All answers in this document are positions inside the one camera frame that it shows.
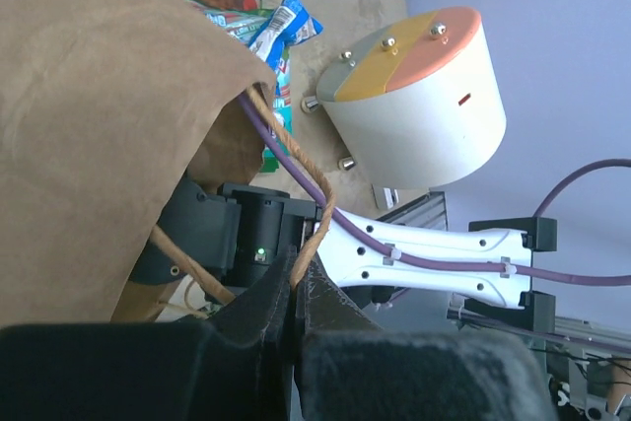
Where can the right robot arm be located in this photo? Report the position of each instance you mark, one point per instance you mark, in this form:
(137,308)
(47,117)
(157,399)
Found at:
(236,233)

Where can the teal Fox's candy bag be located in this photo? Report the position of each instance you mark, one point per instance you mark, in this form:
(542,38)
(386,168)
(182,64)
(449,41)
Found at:
(242,25)

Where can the brown paper bag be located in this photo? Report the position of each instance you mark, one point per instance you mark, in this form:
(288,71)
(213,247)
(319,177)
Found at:
(105,104)

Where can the light blue white snack packet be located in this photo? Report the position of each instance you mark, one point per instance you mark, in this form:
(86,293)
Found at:
(290,24)

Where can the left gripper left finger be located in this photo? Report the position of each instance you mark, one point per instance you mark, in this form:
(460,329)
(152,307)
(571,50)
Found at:
(235,365)

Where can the small aluminium bracket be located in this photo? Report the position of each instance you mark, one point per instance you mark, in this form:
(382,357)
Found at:
(386,198)

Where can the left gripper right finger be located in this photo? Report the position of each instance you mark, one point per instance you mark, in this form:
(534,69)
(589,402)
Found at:
(351,369)

